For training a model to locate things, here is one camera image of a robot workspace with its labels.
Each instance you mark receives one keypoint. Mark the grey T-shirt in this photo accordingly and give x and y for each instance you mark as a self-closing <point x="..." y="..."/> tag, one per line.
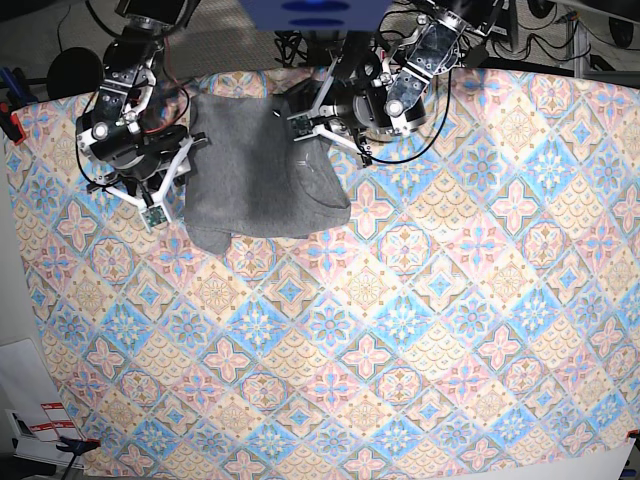
<point x="253" y="179"/>

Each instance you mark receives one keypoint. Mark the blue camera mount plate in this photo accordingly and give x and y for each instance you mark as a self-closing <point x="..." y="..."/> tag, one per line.
<point x="306" y="15"/>

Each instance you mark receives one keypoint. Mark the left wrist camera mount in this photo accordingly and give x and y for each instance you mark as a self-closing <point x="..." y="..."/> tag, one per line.
<point x="304" y="128"/>

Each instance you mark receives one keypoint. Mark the red and black clamp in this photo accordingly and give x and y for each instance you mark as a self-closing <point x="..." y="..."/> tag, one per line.
<point x="11" y="125"/>

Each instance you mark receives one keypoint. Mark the white power strip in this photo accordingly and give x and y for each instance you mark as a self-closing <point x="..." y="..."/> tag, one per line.
<point x="384" y="56"/>

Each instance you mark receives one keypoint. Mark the white box with red labels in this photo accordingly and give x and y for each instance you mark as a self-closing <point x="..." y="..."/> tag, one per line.
<point x="38" y="435"/>

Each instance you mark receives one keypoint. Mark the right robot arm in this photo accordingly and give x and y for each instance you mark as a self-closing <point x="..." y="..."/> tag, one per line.
<point x="132" y="64"/>

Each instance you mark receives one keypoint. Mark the patterned tile tablecloth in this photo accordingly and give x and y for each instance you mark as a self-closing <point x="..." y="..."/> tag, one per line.
<point x="478" y="311"/>

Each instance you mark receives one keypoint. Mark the black round weight disc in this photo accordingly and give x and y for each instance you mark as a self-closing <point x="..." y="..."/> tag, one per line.
<point x="75" y="71"/>

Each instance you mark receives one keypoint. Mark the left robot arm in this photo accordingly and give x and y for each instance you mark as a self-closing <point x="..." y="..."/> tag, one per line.
<point x="375" y="84"/>

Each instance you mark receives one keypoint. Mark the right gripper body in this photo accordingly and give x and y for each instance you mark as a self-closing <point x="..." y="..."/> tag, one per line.
<point x="138" y="156"/>

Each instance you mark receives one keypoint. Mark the black centre post clamp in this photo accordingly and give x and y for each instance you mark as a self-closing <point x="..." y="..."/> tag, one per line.
<point x="354" y="49"/>

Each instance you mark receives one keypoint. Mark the blue spring clamp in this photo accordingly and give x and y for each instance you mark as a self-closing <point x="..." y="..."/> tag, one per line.
<point x="77" y="447"/>

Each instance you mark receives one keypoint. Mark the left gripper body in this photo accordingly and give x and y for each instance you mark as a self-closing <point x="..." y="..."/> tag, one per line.
<point x="359" y="107"/>

